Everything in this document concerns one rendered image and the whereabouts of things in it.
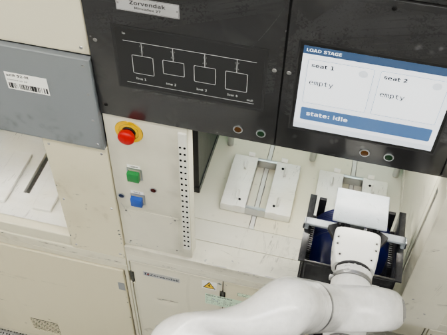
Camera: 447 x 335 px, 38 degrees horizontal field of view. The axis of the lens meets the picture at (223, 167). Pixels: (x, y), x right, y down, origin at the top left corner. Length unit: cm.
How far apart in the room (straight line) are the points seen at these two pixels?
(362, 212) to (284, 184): 54
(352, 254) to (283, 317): 47
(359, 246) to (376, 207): 12
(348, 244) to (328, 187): 59
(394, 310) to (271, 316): 36
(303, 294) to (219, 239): 92
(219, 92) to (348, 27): 31
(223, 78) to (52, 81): 39
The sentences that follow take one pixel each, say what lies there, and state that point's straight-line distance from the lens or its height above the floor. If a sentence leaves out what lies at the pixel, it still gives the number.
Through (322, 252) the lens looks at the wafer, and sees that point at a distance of 164.
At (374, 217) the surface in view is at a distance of 148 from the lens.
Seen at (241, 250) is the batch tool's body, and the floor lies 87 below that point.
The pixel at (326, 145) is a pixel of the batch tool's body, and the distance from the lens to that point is 137.
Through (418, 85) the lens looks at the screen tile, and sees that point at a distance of 124.
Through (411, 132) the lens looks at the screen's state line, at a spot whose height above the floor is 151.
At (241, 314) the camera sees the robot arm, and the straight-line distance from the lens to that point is 97.
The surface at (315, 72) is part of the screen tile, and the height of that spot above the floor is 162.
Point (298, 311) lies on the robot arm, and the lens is 98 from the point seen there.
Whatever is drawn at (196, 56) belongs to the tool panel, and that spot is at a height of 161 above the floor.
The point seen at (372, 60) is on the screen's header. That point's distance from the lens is 121.
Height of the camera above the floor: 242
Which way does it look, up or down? 49 degrees down
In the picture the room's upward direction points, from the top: 2 degrees clockwise
